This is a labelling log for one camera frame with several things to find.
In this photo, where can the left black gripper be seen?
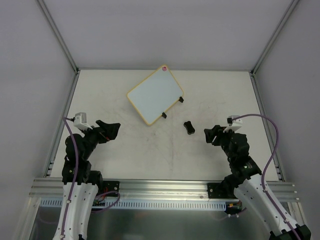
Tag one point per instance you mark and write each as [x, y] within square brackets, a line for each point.
[100, 132]

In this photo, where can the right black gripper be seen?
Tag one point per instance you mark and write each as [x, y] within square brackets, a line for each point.
[219, 136]

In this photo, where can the black whiteboard eraser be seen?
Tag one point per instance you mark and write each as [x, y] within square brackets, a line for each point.
[189, 127]

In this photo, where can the yellow-framed whiteboard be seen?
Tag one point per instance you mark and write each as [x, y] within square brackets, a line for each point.
[155, 95]

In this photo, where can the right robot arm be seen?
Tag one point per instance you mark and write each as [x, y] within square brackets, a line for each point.
[247, 184]

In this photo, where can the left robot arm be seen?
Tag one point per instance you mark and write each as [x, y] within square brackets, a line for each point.
[82, 185]

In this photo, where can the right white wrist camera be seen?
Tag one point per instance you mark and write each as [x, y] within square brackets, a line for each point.
[234, 123]

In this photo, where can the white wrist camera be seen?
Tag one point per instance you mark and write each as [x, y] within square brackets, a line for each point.
[82, 120]
[234, 123]

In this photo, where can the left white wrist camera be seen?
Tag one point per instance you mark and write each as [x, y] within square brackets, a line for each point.
[82, 120]

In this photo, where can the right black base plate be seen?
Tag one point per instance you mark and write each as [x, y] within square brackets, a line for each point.
[220, 190]

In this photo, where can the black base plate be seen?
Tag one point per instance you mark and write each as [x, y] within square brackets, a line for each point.
[110, 186]
[220, 190]

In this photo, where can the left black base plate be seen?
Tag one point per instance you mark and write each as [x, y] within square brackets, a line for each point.
[110, 186]

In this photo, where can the white slotted cable duct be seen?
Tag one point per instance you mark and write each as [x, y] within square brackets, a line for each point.
[126, 204]

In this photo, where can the aluminium mounting rail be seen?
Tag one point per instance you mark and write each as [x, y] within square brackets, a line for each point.
[176, 190]

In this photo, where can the left aluminium frame post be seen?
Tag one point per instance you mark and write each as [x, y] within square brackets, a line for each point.
[53, 26]

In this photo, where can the aluminium frame post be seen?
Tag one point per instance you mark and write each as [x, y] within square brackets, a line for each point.
[281, 24]
[53, 26]

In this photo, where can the right aluminium frame post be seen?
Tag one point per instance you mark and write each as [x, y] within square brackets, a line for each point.
[281, 24]

